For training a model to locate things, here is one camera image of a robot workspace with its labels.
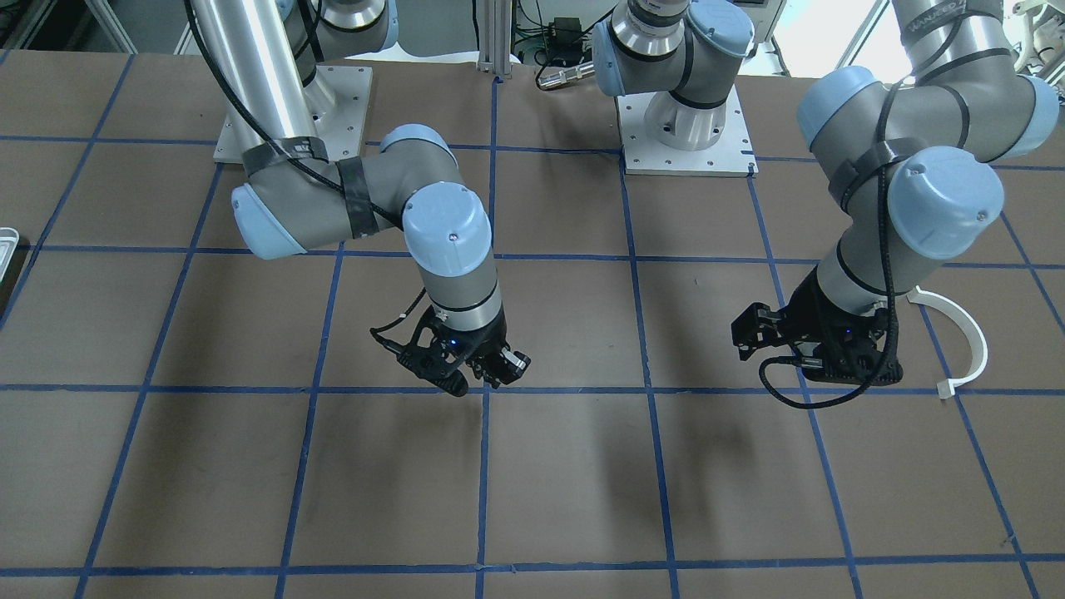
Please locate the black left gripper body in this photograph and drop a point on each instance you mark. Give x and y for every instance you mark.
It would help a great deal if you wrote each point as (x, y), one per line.
(804, 311)

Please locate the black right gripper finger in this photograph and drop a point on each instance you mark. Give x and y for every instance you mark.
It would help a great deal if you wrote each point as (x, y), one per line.
(512, 363)
(493, 371)

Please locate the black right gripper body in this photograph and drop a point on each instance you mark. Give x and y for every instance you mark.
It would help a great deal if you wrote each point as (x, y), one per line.
(488, 339)

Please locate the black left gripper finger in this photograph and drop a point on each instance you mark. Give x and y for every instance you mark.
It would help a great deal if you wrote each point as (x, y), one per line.
(758, 323)
(749, 345)

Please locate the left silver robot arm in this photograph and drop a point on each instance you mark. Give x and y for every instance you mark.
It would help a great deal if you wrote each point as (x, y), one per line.
(910, 166)

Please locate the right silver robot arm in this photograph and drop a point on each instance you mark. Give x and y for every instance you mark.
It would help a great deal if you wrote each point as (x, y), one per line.
(245, 45)

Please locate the silver ribbed metal tray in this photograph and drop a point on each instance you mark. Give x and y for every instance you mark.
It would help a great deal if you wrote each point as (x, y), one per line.
(9, 241)

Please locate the brown paper table cover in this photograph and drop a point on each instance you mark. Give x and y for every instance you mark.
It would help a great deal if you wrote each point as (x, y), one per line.
(182, 419)

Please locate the aluminium frame post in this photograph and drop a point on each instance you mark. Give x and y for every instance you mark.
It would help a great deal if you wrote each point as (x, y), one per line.
(494, 37)

